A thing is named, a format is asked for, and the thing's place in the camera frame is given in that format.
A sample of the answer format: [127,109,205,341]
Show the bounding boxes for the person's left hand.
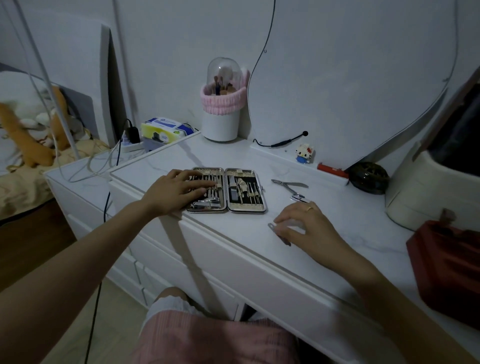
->
[143,169,223,219]

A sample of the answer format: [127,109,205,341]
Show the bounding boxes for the person's right hand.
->
[273,201,358,272]

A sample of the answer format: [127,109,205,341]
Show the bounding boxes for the silver metal nail tool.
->
[267,222,292,247]

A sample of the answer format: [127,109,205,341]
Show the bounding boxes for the person's left forearm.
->
[0,200,160,364]

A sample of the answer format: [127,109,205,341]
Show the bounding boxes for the person's right forearm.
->
[337,253,480,364]

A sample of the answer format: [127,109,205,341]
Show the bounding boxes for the white vanity desk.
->
[108,131,480,364]

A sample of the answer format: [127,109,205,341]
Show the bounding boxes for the open manicure kit case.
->
[186,166,268,215]

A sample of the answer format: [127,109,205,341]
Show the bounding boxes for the set of manicure tools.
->
[190,169,262,211]

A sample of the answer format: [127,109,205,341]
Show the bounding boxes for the tissue pack yellow blue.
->
[140,116,195,146]

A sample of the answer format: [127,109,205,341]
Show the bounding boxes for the silver cuticle nipper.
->
[271,179,310,204]

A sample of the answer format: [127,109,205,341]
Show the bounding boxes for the white power strip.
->
[119,139,148,153]

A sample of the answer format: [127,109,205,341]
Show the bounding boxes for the white brush holder clear dome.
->
[201,57,243,143]

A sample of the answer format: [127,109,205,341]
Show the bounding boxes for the small red box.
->
[317,162,350,179]

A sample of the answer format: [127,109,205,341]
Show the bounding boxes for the pink fluffy headband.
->
[200,70,251,116]

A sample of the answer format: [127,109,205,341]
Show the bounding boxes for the white cat brick figure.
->
[295,143,315,165]

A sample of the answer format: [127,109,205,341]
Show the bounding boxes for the bunch of makeup brushes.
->
[212,67,238,96]

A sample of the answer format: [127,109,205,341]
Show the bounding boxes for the white drawer chest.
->
[44,147,181,309]

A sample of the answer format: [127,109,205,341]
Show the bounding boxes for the dark round hair claw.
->
[346,161,390,195]

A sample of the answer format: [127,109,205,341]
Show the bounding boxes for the pink shorts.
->
[130,288,301,364]

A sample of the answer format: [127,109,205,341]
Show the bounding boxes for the cream cosmetic storage box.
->
[385,140,480,234]

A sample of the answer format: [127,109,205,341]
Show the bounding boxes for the beige patterned blanket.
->
[0,138,110,223]

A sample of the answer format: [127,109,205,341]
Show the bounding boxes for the orange white plush toy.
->
[0,70,91,168]

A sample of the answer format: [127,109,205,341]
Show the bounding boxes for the red bag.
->
[406,219,480,331]

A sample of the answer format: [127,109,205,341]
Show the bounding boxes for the white metal pole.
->
[12,0,82,161]

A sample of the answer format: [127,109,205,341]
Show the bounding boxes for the white cables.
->
[52,140,126,184]

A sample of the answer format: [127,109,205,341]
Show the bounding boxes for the black cable with plug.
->
[252,130,309,149]

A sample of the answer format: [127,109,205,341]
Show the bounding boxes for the black power cable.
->
[83,191,114,364]

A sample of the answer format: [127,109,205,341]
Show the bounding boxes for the irregular frameless wall mirror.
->
[247,0,460,170]

